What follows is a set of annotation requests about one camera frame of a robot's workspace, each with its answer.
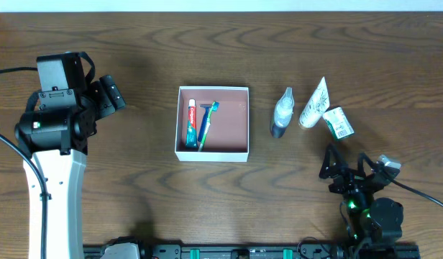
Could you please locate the green white soap packet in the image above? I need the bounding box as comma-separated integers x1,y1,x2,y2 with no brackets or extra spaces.
322,106,355,141

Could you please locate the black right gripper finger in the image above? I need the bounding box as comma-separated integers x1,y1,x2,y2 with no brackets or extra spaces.
357,153,376,178
319,144,348,179

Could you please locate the clear foaming soap bottle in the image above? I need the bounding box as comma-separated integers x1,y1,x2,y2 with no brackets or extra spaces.
270,87,294,138

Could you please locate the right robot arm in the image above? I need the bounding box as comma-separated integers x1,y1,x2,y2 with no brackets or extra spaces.
319,144,403,258

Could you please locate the white leaf-print lotion tube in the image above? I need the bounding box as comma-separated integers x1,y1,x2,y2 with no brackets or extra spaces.
298,77,330,129

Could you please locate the white square cardboard box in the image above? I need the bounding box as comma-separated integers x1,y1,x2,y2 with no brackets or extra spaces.
174,86,250,162

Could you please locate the blue disposable razor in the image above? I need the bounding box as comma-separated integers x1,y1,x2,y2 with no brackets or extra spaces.
198,104,211,142

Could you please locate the red green toothpaste tube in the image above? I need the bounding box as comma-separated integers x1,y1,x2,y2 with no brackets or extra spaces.
186,99,198,148

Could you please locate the black mounting rail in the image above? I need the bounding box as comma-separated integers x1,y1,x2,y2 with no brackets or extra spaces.
83,244,422,259

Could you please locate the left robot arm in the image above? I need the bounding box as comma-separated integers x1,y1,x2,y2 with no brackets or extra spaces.
15,75,125,258

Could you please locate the green white toothbrush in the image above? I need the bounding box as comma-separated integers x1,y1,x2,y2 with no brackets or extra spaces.
198,101,219,152

